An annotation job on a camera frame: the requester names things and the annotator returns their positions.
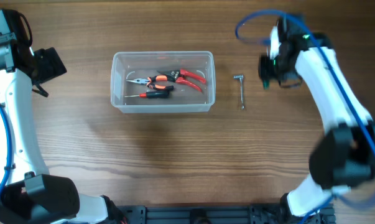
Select green handle screwdriver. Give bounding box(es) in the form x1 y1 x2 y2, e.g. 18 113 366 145
262 80 270 90

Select black red handle screwdriver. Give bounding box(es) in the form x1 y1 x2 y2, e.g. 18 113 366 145
126 91 169 99

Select clear plastic container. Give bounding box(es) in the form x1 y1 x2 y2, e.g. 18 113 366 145
111 51 216 113

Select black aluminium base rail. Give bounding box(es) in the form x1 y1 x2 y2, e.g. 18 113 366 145
119 203 336 224

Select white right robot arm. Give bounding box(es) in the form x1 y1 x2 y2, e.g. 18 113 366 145
258 12 375 219

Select red handle snips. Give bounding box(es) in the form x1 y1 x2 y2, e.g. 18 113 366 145
155 69 206 92

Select orange black needle-nose pliers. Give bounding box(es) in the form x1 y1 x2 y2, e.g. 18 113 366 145
127 75 174 91

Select silver L-shaped socket wrench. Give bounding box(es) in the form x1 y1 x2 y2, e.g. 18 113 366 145
233 74 245 110

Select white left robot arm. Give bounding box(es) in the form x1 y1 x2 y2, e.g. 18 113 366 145
0 9 128 223

